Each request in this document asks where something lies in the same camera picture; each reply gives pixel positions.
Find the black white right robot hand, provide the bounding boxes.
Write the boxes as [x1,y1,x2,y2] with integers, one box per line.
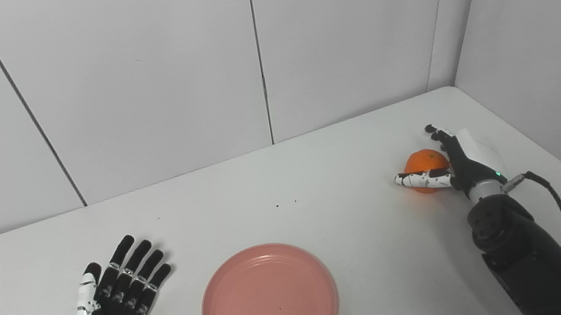
[386,113,512,213]

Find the pink round plate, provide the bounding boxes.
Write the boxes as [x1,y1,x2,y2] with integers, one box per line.
[192,233,342,315]

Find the orange fruit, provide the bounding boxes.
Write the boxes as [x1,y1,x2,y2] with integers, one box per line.
[401,145,455,198]

